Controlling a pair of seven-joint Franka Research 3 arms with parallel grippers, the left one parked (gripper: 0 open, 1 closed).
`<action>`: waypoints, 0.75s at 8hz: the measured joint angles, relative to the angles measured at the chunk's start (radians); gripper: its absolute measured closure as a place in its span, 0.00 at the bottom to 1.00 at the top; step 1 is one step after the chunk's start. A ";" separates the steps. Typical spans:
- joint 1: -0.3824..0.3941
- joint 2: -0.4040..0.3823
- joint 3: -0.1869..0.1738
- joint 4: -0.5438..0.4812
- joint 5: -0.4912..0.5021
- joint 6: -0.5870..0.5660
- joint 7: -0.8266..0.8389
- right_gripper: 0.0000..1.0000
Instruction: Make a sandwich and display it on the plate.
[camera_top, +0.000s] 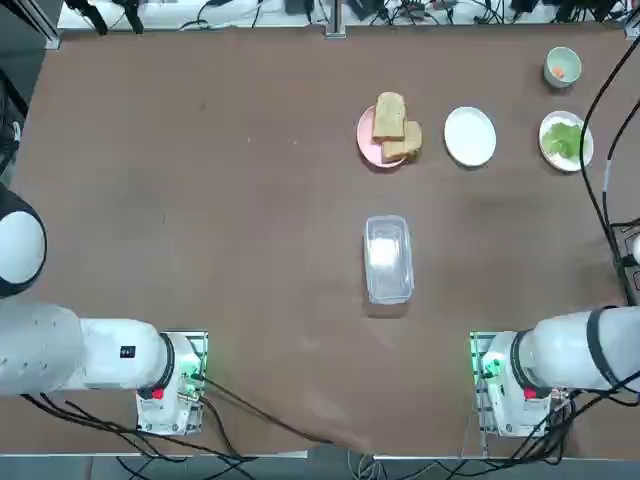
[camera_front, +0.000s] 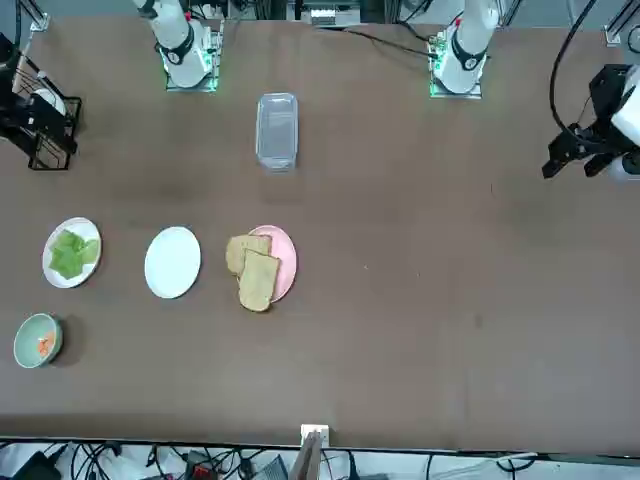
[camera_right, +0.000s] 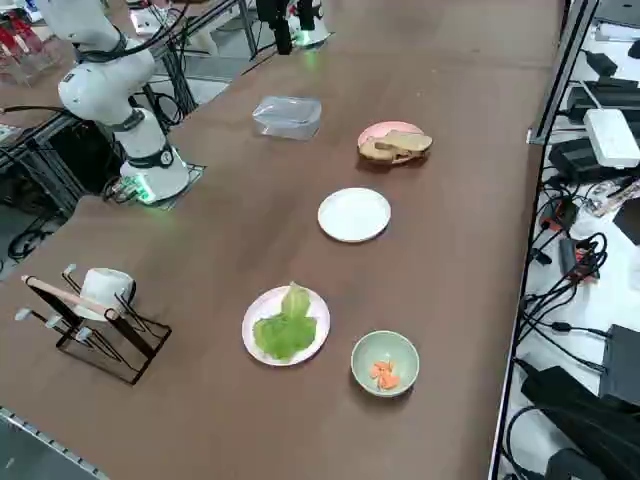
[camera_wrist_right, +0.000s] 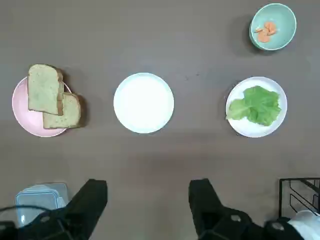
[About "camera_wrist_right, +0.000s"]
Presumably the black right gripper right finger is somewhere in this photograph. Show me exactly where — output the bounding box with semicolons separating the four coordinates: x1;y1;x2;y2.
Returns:
188;178;303;240

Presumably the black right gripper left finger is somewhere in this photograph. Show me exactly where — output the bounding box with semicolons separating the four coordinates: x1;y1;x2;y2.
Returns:
0;178;108;240

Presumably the brown bread slice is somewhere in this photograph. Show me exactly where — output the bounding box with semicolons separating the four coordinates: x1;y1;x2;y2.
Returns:
42;92;82;130
27;64;65;116

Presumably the green bowl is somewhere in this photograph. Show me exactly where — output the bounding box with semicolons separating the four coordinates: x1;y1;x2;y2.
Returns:
248;2;297;51

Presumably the pale plate under lettuce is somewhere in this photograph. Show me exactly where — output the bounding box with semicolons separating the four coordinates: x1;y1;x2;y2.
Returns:
225;76;288;138

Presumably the pink plate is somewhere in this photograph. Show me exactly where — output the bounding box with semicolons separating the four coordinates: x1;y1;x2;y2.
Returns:
11;74;76;138

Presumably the white plate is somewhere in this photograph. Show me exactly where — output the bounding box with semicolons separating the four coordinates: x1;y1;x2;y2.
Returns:
113;72;175;134

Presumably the clear plastic container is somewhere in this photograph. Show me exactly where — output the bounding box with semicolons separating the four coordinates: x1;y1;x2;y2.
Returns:
15;182;69;228

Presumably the green lettuce leaf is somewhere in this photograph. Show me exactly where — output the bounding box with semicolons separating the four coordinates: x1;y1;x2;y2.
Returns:
226;85;282;127

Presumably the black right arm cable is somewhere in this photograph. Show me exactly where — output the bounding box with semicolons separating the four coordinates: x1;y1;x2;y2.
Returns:
0;204;55;216

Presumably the black wire cup rack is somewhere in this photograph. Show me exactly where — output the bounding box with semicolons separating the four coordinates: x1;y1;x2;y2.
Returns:
278;177;320;219

